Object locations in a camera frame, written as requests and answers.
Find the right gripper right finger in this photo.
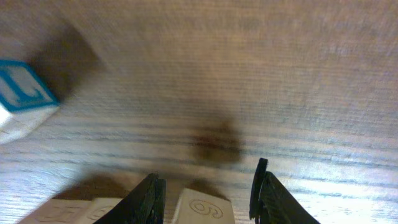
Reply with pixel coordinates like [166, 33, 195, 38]
[249, 158, 320, 224]

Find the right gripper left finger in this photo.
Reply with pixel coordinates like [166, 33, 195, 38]
[94, 173, 166, 224]

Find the yellow S block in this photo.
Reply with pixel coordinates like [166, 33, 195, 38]
[172, 188, 235, 224]

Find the red 3 block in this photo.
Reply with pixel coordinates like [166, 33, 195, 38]
[19, 198, 122, 224]

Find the blue L block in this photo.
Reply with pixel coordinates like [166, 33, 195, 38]
[1, 60, 60, 144]

